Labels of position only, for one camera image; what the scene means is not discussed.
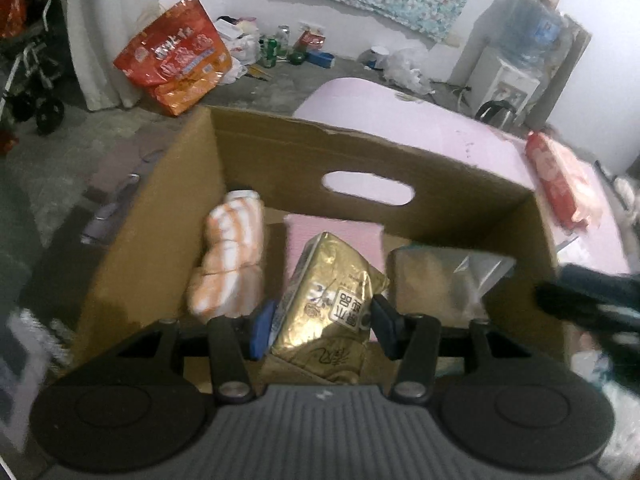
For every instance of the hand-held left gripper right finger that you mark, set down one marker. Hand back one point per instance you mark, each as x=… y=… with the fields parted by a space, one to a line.
x=384 y=325

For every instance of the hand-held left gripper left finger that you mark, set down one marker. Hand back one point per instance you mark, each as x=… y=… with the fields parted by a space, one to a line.
x=262 y=330

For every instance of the grey printed appliance box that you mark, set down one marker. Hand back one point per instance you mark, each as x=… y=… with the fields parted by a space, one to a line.
x=115 y=180

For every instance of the white curtain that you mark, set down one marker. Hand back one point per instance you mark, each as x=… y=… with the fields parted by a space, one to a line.
x=110 y=20

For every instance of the gold tissue pack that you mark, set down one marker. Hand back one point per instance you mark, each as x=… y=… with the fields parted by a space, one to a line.
x=320 y=280

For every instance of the orange striped towel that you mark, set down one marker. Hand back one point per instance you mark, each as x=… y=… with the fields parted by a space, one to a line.
x=230 y=240

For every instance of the clear plastic bag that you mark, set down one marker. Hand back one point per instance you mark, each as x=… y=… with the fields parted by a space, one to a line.
x=435 y=280

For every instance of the black wheelchair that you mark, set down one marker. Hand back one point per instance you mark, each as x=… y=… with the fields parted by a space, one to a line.
x=30 y=60

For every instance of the orange hanging bag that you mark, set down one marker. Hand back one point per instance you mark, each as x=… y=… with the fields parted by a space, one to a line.
x=12 y=5

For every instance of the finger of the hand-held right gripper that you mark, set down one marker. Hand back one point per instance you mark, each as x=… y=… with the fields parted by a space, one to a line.
x=585 y=305

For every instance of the white plastic bag with items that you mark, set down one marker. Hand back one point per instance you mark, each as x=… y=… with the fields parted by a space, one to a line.
x=240 y=40

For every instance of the white bowl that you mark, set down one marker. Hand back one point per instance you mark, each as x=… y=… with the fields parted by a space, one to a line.
x=377 y=55

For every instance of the small blue box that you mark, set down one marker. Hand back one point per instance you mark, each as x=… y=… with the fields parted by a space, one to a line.
x=321 y=58

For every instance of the brown cardboard box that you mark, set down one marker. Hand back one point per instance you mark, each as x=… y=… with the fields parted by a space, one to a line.
x=150 y=240

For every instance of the pink table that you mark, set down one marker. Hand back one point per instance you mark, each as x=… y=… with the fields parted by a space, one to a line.
x=425 y=120

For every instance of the crumpled white plastic bag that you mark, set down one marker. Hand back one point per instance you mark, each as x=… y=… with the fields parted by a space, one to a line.
x=407 y=70

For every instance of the white water dispenser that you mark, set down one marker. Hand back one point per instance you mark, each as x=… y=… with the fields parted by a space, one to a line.
x=500 y=80

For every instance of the red and pink packet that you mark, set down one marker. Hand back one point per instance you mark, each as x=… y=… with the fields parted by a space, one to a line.
x=550 y=175

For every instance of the large orange-red printed bag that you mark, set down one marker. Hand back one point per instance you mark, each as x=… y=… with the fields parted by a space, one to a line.
x=175 y=55

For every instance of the small red box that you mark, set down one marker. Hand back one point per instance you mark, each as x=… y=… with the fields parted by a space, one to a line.
x=311 y=40

